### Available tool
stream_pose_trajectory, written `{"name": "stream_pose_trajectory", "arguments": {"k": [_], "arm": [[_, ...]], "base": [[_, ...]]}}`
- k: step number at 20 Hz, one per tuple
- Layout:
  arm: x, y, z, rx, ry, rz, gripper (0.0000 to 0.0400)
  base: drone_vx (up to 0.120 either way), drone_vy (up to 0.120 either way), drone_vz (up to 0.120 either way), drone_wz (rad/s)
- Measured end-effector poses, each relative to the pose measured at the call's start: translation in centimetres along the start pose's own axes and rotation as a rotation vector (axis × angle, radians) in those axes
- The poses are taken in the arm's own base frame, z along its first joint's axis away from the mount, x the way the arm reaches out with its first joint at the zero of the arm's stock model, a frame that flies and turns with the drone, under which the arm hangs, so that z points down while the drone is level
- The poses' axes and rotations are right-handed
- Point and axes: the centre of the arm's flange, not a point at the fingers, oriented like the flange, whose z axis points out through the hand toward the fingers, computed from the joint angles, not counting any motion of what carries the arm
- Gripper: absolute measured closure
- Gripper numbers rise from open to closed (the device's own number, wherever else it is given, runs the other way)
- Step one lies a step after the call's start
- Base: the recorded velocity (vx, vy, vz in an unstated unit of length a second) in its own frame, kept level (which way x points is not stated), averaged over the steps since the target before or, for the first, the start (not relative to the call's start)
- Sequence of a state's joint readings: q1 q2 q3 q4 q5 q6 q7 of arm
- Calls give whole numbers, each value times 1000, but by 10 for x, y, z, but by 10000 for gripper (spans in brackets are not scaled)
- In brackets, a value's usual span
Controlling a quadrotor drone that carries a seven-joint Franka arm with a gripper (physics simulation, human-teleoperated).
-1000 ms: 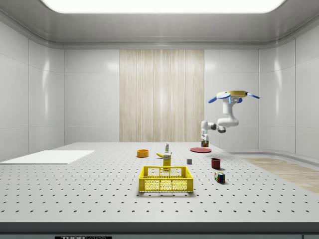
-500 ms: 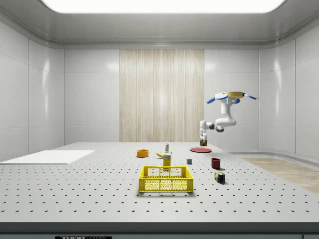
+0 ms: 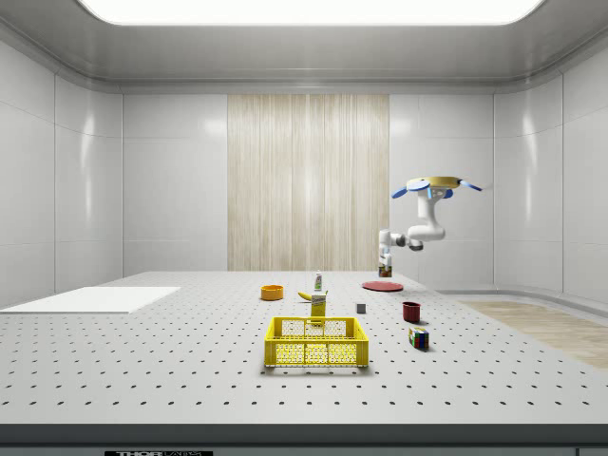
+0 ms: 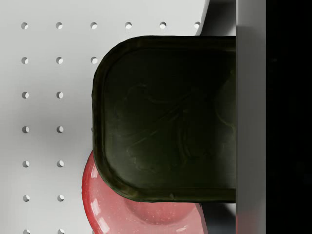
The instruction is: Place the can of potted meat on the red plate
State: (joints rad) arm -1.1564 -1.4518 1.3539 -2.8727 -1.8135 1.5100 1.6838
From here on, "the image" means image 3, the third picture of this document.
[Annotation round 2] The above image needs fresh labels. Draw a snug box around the red plate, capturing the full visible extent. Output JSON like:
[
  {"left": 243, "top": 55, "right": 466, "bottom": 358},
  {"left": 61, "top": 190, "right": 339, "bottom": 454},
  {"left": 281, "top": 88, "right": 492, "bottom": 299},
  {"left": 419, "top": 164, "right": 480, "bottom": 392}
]
[{"left": 361, "top": 280, "right": 405, "bottom": 294}]

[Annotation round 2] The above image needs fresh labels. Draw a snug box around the yellow box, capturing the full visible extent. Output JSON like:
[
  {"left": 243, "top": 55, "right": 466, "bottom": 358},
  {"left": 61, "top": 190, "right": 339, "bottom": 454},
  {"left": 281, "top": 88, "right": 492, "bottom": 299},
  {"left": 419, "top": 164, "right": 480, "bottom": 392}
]
[{"left": 310, "top": 293, "right": 328, "bottom": 327}]

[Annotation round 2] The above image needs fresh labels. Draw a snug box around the puzzle cube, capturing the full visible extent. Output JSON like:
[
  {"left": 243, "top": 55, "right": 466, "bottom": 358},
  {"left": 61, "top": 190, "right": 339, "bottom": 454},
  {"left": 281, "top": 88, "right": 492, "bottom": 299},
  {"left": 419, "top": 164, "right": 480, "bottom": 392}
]
[{"left": 408, "top": 326, "right": 431, "bottom": 352}]

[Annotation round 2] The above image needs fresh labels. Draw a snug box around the drone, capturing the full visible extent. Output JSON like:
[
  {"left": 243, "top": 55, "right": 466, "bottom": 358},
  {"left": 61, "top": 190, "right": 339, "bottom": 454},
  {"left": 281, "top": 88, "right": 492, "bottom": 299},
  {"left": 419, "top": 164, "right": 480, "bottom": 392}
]
[{"left": 390, "top": 175, "right": 485, "bottom": 201}]

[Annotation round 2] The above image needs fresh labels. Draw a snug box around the yellow basket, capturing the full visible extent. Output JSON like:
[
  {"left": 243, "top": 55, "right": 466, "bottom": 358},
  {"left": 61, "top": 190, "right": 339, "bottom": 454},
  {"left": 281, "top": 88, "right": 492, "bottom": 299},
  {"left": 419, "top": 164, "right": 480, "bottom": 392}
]
[{"left": 263, "top": 315, "right": 371, "bottom": 370}]

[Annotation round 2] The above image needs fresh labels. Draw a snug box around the white board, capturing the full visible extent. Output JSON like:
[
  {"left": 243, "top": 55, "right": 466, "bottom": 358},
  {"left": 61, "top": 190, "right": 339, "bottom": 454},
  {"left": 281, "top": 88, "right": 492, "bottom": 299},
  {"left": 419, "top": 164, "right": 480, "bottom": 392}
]
[{"left": 0, "top": 286, "right": 183, "bottom": 315}]

